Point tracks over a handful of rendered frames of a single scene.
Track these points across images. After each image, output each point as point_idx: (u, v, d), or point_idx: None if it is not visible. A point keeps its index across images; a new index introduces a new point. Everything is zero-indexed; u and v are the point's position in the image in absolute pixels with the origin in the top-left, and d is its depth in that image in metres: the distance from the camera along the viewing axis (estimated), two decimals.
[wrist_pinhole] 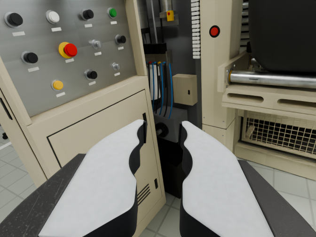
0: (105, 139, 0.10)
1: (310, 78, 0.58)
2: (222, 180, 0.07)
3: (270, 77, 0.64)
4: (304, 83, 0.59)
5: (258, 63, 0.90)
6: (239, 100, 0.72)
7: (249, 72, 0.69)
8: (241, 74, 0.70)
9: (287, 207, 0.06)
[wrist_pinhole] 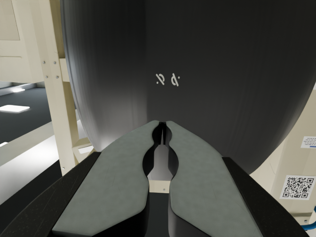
0: (120, 139, 0.10)
1: None
2: (208, 178, 0.08)
3: None
4: None
5: None
6: None
7: None
8: None
9: (270, 200, 0.07)
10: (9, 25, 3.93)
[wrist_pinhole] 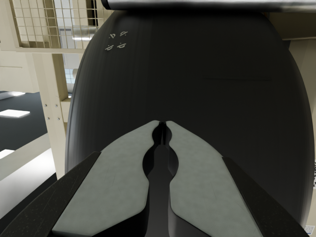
0: (120, 139, 0.10)
1: None
2: (208, 178, 0.08)
3: None
4: None
5: None
6: None
7: None
8: None
9: (270, 200, 0.07)
10: (10, 36, 3.95)
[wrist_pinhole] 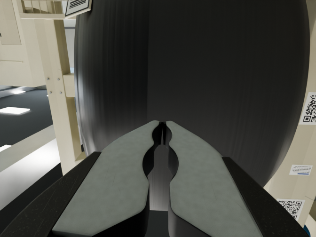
0: (120, 139, 0.10)
1: None
2: (208, 178, 0.08)
3: None
4: None
5: None
6: None
7: None
8: None
9: (270, 200, 0.07)
10: (10, 29, 3.97)
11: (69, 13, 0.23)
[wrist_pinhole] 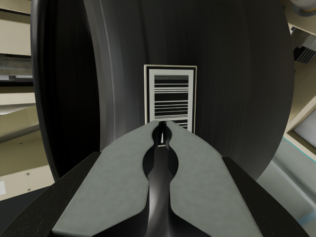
0: (120, 139, 0.10)
1: None
2: (208, 178, 0.08)
3: None
4: None
5: None
6: None
7: (294, 1, 0.31)
8: (304, 4, 0.32)
9: (270, 200, 0.07)
10: None
11: None
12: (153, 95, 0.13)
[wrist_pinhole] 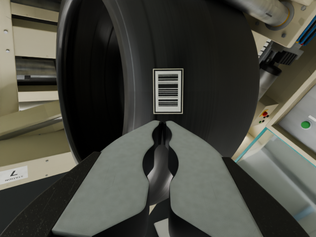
0: (120, 139, 0.10)
1: None
2: (208, 178, 0.08)
3: (253, 11, 0.36)
4: None
5: None
6: None
7: (260, 20, 0.42)
8: (268, 22, 0.43)
9: (270, 200, 0.07)
10: None
11: (160, 112, 0.26)
12: (157, 85, 0.25)
